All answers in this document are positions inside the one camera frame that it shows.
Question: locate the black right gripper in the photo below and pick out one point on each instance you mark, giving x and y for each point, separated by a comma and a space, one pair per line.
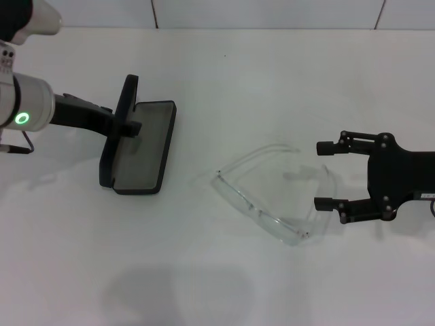
401, 176

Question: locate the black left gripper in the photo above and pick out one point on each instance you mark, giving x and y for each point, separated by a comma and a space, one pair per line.
85, 115

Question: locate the black glasses case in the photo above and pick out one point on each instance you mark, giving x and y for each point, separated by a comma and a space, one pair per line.
146, 153

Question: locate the clear white glasses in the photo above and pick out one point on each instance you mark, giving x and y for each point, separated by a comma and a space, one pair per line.
238, 195

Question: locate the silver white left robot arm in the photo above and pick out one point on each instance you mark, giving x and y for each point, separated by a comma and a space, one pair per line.
30, 108

